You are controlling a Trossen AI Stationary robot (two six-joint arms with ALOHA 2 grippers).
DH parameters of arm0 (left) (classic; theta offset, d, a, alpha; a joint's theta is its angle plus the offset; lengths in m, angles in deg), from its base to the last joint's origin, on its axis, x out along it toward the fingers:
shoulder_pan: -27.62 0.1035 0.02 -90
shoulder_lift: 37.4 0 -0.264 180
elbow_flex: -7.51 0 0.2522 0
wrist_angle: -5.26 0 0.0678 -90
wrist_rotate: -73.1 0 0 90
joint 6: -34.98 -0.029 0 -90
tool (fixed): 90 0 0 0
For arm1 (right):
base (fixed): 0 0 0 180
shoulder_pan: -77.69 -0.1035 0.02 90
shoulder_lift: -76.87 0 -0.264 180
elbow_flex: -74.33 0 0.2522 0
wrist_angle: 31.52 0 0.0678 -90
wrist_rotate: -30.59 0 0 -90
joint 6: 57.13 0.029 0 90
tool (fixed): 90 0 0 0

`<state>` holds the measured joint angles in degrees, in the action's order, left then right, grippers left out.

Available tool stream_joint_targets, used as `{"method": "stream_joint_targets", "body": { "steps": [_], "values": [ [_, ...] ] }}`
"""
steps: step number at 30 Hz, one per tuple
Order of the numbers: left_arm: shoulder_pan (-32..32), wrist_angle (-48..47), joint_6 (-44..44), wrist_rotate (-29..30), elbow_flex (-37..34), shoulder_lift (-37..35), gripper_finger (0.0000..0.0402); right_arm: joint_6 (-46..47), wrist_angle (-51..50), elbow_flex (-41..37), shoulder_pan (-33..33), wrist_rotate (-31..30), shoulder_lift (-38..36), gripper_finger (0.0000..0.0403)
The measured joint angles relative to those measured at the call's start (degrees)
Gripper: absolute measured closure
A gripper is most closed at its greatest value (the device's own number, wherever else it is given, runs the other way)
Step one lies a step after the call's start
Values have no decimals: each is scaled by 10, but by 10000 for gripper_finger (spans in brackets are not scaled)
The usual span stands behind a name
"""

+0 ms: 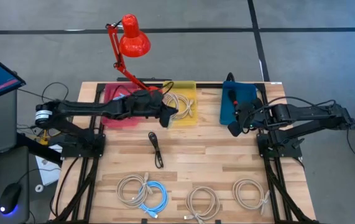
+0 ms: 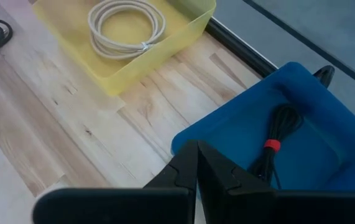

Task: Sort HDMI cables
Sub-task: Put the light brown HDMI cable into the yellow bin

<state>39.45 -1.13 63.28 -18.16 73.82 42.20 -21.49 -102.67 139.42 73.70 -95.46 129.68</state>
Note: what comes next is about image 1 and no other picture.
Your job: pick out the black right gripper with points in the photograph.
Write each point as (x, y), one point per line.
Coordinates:
(248, 113)

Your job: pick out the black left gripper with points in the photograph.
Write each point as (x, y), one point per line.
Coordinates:
(146, 104)

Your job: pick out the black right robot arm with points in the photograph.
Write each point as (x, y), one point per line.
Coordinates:
(304, 113)

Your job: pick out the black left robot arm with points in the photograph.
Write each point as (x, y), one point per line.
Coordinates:
(81, 109)

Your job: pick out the teal blue plastic bin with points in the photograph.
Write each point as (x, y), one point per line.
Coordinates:
(245, 91)

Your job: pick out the yellow plastic bin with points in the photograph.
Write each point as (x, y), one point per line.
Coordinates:
(192, 93)

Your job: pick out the pink plastic bin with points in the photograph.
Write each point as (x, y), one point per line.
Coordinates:
(112, 90)

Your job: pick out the red desk lamp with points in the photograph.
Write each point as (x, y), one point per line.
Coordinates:
(133, 40)

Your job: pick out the yellow clamp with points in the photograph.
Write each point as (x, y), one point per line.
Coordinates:
(44, 140)

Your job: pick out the white paper sheet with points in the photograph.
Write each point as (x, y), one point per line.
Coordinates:
(48, 174)

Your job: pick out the white tape roll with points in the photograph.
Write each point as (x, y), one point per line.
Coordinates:
(36, 188)

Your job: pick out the grey side desk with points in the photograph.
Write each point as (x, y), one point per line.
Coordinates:
(6, 165)

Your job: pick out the black computer mouse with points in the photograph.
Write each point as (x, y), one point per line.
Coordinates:
(9, 196)

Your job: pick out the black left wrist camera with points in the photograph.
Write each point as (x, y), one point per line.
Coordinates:
(165, 122)

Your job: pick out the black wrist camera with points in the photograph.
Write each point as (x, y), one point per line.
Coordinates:
(165, 122)
(234, 128)

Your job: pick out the black aluminium table frame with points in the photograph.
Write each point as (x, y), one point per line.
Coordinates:
(208, 85)

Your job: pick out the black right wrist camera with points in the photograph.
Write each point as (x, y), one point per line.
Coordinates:
(234, 128)

